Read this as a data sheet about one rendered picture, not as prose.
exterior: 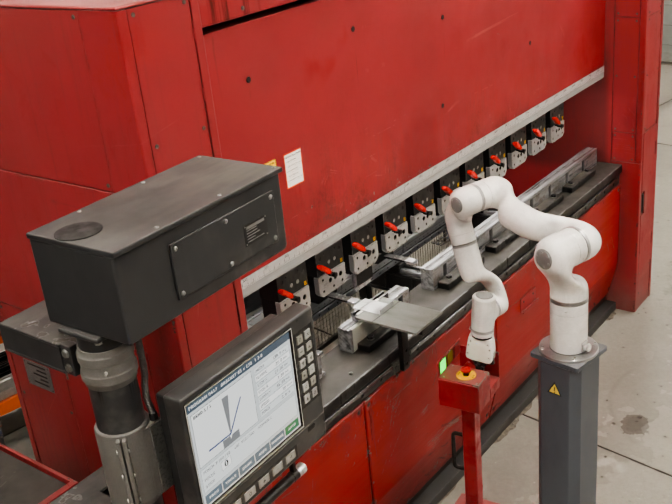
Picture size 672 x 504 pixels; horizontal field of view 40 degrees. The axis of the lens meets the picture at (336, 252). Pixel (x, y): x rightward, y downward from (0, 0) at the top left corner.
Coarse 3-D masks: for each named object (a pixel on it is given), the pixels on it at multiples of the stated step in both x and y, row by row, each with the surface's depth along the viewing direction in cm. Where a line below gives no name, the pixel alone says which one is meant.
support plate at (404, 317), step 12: (384, 300) 345; (396, 300) 344; (396, 312) 335; (408, 312) 334; (420, 312) 333; (432, 312) 332; (384, 324) 328; (396, 324) 327; (408, 324) 326; (420, 324) 325
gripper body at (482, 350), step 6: (492, 336) 333; (468, 342) 336; (474, 342) 334; (480, 342) 332; (486, 342) 331; (492, 342) 332; (468, 348) 336; (474, 348) 335; (480, 348) 334; (486, 348) 332; (492, 348) 332; (468, 354) 337; (474, 354) 336; (480, 354) 335; (486, 354) 333; (492, 354) 333; (480, 360) 336; (486, 360) 334
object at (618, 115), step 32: (608, 0) 462; (640, 0) 452; (608, 32) 468; (640, 32) 458; (608, 64) 474; (640, 64) 464; (576, 96) 492; (608, 96) 481; (640, 96) 470; (576, 128) 499; (608, 128) 488; (640, 128) 477; (544, 160) 518; (608, 160) 494; (640, 160) 484; (640, 192) 492; (640, 224) 501; (640, 256) 510; (640, 288) 521
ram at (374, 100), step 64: (320, 0) 285; (384, 0) 311; (448, 0) 344; (512, 0) 384; (576, 0) 435; (256, 64) 267; (320, 64) 290; (384, 64) 318; (448, 64) 352; (512, 64) 394; (576, 64) 447; (256, 128) 271; (320, 128) 296; (384, 128) 325; (448, 128) 360; (512, 128) 405; (320, 192) 302; (384, 192) 332
